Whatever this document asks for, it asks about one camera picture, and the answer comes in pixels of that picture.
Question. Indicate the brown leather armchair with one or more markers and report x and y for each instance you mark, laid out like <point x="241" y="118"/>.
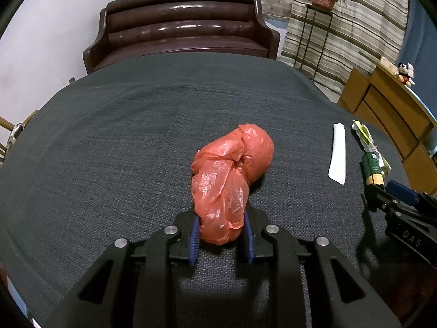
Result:
<point x="177" y="27"/>

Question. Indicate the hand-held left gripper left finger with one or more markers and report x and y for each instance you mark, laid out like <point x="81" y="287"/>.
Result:
<point x="194" y="242"/>

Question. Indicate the black metal plant stand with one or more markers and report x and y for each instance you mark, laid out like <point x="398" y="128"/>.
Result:
<point x="304" y="37"/>

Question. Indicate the mouse plush toy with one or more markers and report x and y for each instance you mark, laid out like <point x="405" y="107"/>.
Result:
<point x="404" y="73"/>

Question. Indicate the small beige box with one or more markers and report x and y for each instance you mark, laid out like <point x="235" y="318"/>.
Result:
<point x="387" y="65"/>

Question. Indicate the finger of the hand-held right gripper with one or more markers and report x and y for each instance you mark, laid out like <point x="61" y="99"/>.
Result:
<point x="403" y="193"/>
<point x="379" y="200"/>

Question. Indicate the small green bottle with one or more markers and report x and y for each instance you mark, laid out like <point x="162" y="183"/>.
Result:
<point x="371" y="169"/>

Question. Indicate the wooden cabinet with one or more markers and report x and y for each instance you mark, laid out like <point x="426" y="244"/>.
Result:
<point x="385" y="109"/>

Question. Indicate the light red plastic bag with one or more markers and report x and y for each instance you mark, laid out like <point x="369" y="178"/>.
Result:
<point x="225" y="184"/>

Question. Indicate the green striped curtain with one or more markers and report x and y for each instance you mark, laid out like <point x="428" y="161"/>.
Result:
<point x="362" y="27"/>

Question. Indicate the white paper strip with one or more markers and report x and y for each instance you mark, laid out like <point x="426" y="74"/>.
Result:
<point x="338" y="153"/>

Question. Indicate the bamboo chair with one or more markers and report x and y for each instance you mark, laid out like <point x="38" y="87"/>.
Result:
<point x="13" y="133"/>

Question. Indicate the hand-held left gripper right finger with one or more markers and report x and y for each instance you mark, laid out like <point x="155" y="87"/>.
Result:
<point x="249" y="242"/>

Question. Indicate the green yellow wrapper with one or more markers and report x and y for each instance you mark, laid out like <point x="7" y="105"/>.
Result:
<point x="362" y="133"/>

